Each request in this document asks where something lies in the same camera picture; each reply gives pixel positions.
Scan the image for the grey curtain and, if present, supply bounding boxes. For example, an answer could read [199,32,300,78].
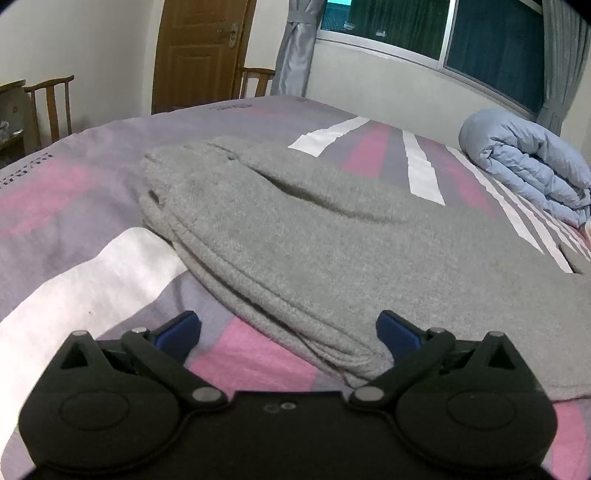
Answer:
[271,0,329,97]
[537,0,591,139]

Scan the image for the sliding glass window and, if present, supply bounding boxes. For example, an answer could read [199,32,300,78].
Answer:
[315,0,549,117]

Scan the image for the striped pink purple bed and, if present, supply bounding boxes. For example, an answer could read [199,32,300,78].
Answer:
[0,95,591,480]

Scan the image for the light blue folded duvet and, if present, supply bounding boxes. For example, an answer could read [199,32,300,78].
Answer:
[458,109,591,228]

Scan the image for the wooden chair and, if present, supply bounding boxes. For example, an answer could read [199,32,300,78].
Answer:
[239,67,276,99]
[23,75,75,145]

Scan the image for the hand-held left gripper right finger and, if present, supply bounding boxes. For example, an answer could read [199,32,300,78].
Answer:
[348,310,539,412]

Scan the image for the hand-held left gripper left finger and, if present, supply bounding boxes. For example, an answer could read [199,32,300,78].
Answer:
[47,310,228,412]

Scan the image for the brown wooden door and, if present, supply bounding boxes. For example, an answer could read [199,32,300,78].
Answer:
[151,0,257,115]

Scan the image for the grey pants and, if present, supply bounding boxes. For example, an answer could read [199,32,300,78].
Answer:
[140,135,591,400]

